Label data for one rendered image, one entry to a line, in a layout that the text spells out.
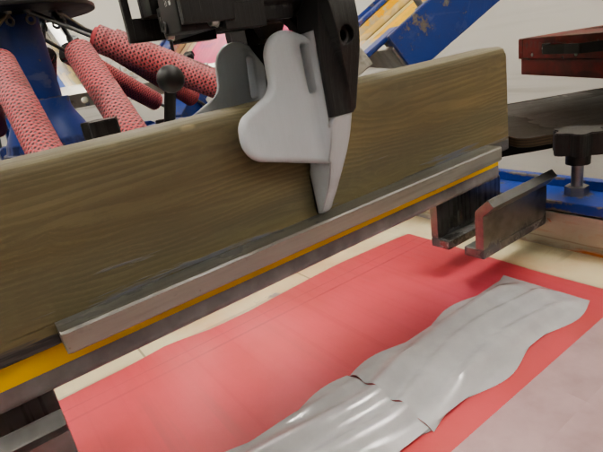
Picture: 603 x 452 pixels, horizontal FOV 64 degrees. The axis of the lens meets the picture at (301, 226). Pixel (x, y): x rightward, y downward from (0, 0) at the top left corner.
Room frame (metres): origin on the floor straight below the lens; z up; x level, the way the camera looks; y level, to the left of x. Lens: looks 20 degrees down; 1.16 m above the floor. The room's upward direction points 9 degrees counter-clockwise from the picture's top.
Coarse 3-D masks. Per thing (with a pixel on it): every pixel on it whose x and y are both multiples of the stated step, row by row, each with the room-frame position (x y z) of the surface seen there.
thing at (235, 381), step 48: (192, 336) 0.35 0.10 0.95; (240, 336) 0.33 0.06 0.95; (96, 384) 0.30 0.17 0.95; (144, 384) 0.29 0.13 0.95; (192, 384) 0.28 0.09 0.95; (240, 384) 0.27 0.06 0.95; (288, 384) 0.27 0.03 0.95; (96, 432) 0.25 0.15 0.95; (144, 432) 0.24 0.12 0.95; (192, 432) 0.24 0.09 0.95; (240, 432) 0.23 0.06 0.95; (432, 432) 0.21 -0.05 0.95
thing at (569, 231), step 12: (420, 216) 0.53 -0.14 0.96; (552, 216) 0.40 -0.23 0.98; (564, 216) 0.39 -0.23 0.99; (576, 216) 0.39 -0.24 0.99; (588, 216) 0.38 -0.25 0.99; (540, 228) 0.41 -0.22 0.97; (552, 228) 0.40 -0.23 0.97; (564, 228) 0.39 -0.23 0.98; (576, 228) 0.39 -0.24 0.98; (588, 228) 0.38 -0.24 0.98; (600, 228) 0.37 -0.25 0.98; (528, 240) 0.42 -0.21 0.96; (540, 240) 0.41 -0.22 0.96; (552, 240) 0.40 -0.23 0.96; (564, 240) 0.39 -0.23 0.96; (576, 240) 0.38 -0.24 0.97; (588, 240) 0.38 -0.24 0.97; (600, 240) 0.37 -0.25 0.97; (588, 252) 0.38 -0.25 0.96; (600, 252) 0.37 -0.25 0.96
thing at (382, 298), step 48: (336, 288) 0.39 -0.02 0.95; (384, 288) 0.38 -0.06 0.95; (432, 288) 0.36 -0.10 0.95; (480, 288) 0.35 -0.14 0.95; (576, 288) 0.33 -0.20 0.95; (288, 336) 0.32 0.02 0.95; (336, 336) 0.31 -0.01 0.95; (384, 336) 0.30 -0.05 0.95; (576, 336) 0.27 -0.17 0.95; (528, 384) 0.23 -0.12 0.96; (576, 384) 0.22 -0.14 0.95; (480, 432) 0.20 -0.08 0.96; (528, 432) 0.20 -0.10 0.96; (576, 432) 0.19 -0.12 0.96
